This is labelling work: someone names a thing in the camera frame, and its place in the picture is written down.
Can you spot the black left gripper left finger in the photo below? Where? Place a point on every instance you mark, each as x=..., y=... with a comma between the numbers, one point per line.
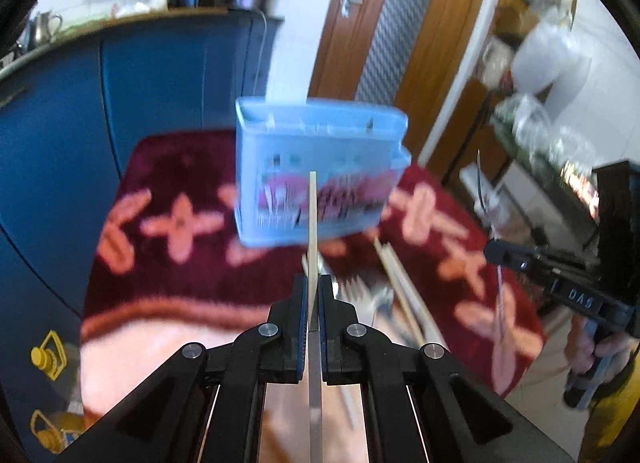
x=204, y=404

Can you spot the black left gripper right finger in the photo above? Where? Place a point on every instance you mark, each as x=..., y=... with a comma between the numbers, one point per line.
x=422, y=404

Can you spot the light wooden chopstick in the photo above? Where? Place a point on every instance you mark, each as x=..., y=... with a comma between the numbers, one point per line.
x=314, y=347

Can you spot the blue lower kitchen cabinets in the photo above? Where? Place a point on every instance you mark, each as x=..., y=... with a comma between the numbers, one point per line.
x=71, y=114

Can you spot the person's right hand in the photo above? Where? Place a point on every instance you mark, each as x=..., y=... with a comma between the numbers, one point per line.
x=581, y=351

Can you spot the wooden chopsticks on table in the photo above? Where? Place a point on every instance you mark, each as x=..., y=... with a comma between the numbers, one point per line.
x=420, y=319

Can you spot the steel forks on table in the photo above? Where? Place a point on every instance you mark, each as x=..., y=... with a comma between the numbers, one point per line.
x=368, y=303

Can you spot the dark red floral tablecloth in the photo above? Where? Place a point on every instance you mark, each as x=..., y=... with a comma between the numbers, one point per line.
x=170, y=269

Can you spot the white plastic bag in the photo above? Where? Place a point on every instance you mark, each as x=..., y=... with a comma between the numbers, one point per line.
x=551, y=54

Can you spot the light blue utensil holder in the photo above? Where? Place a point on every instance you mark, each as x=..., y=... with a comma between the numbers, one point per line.
x=352, y=151

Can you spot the brown wooden glass door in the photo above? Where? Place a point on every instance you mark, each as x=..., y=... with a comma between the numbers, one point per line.
x=400, y=53

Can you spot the steel kettle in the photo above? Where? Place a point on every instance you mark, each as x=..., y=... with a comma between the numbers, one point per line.
x=43, y=28

